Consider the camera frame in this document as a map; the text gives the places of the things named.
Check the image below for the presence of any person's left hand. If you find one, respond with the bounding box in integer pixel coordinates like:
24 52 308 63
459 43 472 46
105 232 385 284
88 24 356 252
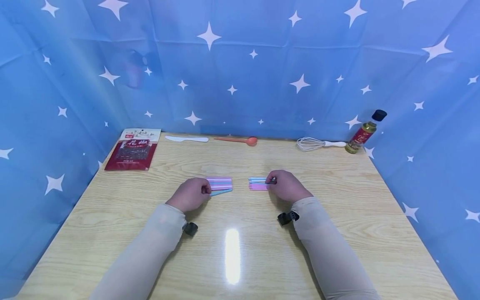
165 178 213 213

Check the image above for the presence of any person's right hand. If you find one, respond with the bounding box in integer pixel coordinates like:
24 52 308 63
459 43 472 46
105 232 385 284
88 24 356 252
265 170 314 204

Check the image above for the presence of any bundle of pastel sticks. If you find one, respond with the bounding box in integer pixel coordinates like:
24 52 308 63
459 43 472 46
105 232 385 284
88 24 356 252
206 177 233 197
248 177 278 191

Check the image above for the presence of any person's left forearm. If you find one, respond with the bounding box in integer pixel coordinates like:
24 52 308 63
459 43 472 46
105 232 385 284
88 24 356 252
88 203 188 300

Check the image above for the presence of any person's right forearm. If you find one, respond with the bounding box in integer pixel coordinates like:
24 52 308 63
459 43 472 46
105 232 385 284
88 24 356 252
291 196 382 300

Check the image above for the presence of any orange plastic spoon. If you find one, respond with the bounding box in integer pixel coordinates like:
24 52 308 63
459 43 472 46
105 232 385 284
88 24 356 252
214 137 258 147

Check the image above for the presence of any white plastic knife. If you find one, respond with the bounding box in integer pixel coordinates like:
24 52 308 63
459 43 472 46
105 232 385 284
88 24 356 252
165 135 209 143

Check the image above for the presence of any red spice packet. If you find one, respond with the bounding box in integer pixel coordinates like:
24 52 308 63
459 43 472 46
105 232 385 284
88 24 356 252
104 128 162 172

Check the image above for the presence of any black-capped oil bottle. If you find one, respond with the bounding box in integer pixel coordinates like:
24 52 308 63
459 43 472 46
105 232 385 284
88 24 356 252
345 110 388 154

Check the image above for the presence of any white-handled wire whisk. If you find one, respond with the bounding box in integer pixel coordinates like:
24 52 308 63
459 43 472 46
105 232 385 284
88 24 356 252
296 137 347 151

